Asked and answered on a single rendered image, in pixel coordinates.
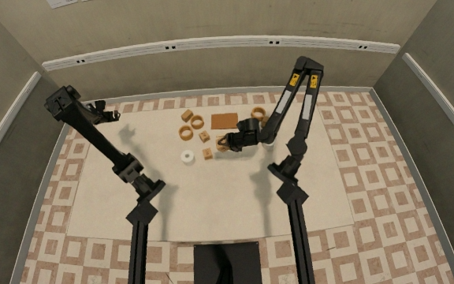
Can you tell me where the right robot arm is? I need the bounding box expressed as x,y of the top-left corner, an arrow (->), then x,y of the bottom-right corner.
234,56 -> 323,183

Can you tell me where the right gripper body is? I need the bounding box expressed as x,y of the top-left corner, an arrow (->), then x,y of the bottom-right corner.
227,133 -> 247,152

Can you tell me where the white tape roll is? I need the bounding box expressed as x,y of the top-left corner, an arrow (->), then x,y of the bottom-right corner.
180,150 -> 195,166
262,140 -> 276,151

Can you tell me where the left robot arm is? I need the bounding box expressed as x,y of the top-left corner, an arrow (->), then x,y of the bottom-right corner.
44,85 -> 162,203

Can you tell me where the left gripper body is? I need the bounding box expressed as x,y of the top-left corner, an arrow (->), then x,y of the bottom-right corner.
102,111 -> 118,123

